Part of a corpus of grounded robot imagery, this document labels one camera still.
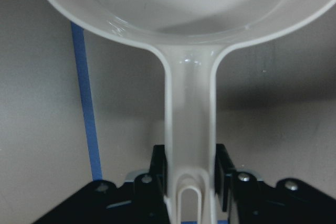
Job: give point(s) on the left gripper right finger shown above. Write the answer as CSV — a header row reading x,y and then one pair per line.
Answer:
x,y
246,198

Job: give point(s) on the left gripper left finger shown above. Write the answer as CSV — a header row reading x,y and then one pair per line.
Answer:
x,y
138,200

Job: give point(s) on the beige dustpan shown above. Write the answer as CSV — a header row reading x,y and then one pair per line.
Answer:
x,y
191,37

